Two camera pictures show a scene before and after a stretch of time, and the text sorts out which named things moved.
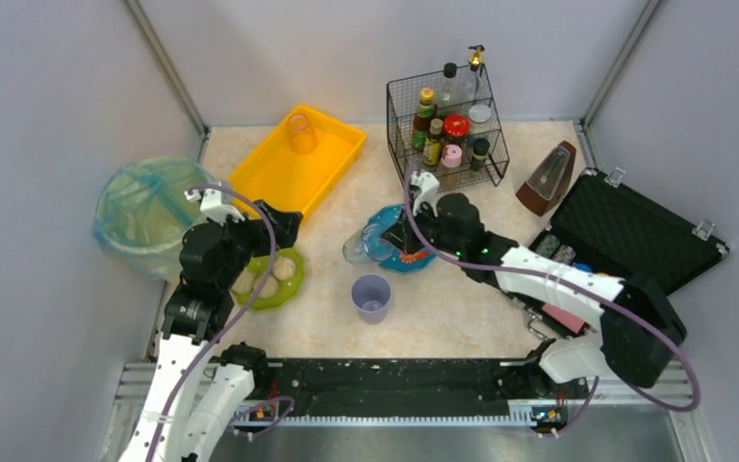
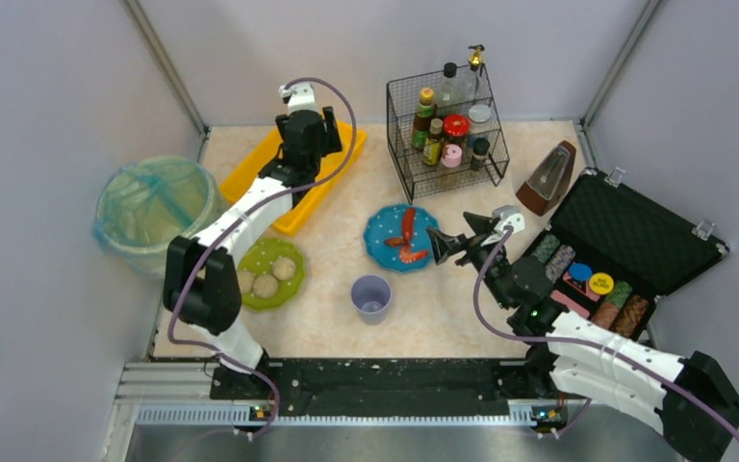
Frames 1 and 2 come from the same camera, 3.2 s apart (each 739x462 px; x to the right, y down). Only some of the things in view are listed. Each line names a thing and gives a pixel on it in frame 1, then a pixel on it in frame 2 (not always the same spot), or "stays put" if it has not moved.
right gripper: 417,229 -> 467,242
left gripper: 278,222 -> 329,127
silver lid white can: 479,118 stays put
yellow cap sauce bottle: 422,118 stays put
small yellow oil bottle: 431,149 stays put
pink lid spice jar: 454,158 stays put
